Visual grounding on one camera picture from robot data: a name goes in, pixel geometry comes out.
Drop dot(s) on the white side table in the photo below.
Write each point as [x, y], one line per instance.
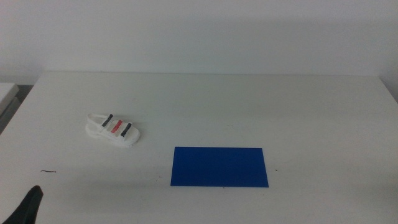
[5, 93]

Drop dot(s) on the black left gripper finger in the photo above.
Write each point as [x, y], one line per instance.
[26, 208]

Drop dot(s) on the blue rectangular mat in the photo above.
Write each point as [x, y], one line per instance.
[219, 167]

